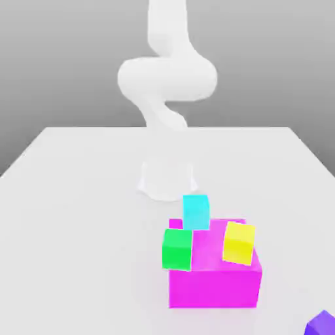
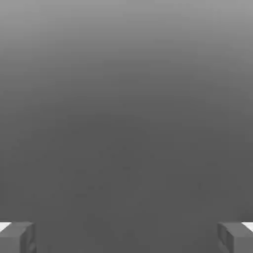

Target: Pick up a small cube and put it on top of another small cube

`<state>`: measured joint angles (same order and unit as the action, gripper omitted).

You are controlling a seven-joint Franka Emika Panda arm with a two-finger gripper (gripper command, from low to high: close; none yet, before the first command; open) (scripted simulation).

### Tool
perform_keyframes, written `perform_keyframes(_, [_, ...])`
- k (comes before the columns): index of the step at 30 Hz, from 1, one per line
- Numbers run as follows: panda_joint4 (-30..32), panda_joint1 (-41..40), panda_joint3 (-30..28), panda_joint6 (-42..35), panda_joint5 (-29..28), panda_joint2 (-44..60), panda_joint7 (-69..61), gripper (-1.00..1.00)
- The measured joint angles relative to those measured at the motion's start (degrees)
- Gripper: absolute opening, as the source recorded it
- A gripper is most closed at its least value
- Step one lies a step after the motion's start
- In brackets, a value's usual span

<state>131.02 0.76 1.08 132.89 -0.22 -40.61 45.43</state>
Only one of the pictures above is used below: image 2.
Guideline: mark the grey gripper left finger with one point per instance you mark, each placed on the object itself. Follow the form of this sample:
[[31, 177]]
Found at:
[[13, 238]]

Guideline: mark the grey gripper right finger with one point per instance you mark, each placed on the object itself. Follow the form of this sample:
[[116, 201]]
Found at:
[[239, 238]]

